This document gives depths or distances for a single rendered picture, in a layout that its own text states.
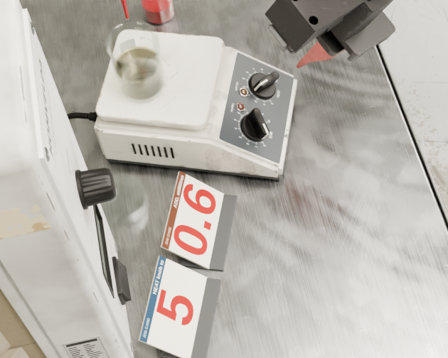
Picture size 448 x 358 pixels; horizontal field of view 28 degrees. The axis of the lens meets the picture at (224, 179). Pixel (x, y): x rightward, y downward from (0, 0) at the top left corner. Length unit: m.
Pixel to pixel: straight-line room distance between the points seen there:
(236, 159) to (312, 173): 0.09
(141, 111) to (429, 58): 0.35
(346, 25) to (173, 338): 0.34
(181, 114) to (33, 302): 0.57
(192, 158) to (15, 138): 0.67
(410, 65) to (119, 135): 0.35
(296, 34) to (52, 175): 0.48
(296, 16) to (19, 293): 0.45
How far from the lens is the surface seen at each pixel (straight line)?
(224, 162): 0.95
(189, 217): 0.92
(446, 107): 1.04
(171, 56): 0.97
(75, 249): 0.34
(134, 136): 0.94
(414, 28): 1.11
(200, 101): 0.93
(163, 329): 0.87
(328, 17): 0.76
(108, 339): 0.41
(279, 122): 0.97
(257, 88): 0.97
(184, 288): 0.90
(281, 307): 0.90
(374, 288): 0.91
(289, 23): 0.76
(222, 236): 0.93
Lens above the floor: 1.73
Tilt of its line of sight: 58 degrees down
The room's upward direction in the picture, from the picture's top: 8 degrees counter-clockwise
